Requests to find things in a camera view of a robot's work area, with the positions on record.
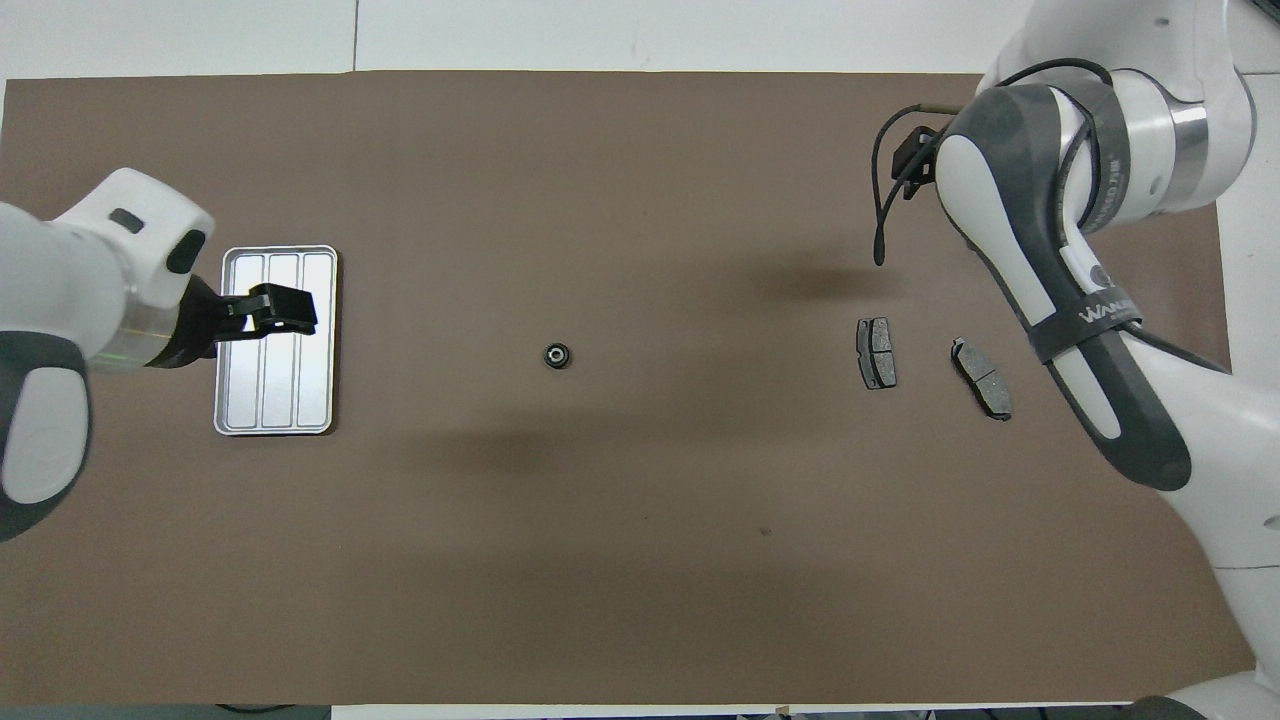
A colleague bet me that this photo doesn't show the brown table mat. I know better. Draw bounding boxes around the brown table mat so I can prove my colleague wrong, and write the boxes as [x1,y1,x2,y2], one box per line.
[0,70,1257,707]

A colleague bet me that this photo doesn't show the small rectangular brake pad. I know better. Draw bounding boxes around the small rectangular brake pad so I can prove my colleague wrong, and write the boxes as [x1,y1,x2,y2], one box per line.
[855,317,898,391]

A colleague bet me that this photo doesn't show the silver ribbed metal tray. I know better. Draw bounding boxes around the silver ribbed metal tray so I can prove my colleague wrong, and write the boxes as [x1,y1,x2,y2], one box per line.
[213,245,339,437]

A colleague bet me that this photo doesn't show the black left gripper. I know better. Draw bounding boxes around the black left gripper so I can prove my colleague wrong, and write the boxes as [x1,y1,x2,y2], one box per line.
[176,274,319,370]

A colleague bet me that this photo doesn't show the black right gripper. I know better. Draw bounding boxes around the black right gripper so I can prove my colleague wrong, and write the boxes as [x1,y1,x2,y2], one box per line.
[893,125,943,201]

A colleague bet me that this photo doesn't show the long grey brake pad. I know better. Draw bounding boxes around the long grey brake pad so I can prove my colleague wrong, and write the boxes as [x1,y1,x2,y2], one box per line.
[950,337,1014,422]

